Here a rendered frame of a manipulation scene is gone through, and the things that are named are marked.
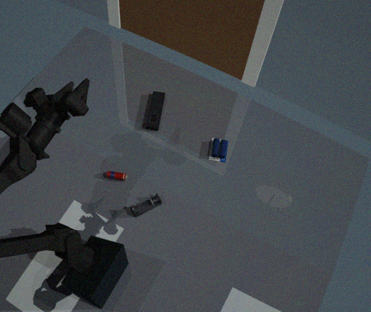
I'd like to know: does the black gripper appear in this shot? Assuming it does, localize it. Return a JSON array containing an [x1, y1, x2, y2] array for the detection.
[[35, 78, 90, 135]]

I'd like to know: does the red cylinder with blue band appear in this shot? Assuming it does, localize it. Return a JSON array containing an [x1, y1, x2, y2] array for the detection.
[[107, 171, 127, 180]]

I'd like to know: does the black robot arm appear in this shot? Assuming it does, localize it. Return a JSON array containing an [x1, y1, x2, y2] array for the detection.
[[0, 87, 101, 278]]

